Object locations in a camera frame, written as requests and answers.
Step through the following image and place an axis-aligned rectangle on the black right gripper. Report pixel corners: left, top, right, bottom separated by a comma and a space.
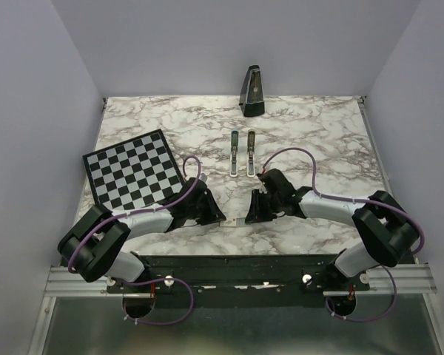
243, 188, 282, 223

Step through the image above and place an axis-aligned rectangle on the light blue stapler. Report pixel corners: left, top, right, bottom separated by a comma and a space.
229, 129, 239, 178

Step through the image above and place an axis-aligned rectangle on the white staple box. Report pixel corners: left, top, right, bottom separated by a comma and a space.
220, 218, 238, 228

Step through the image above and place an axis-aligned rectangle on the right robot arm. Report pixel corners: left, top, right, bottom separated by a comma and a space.
245, 169, 420, 290

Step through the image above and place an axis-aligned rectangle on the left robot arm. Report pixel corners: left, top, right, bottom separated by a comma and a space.
57, 177, 226, 292

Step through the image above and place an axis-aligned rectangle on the black white chessboard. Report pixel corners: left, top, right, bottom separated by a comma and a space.
83, 129, 184, 210

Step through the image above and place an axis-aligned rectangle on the black metronome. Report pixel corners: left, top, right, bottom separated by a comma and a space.
239, 65, 265, 118

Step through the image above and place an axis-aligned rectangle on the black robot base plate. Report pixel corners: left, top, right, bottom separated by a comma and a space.
107, 254, 371, 314

